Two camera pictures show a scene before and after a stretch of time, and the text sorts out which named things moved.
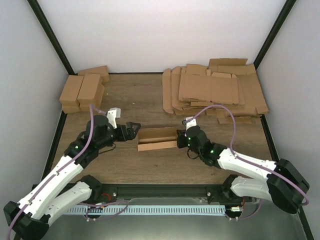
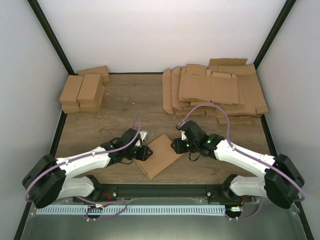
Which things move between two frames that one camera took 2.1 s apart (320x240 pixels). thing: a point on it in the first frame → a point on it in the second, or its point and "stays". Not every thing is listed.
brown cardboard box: [151, 139] → [163, 156]
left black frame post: [52, 37] stays
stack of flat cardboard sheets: [191, 90] stays
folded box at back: [102, 70] stays
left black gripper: [132, 136] → [143, 156]
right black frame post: [282, 16] stays
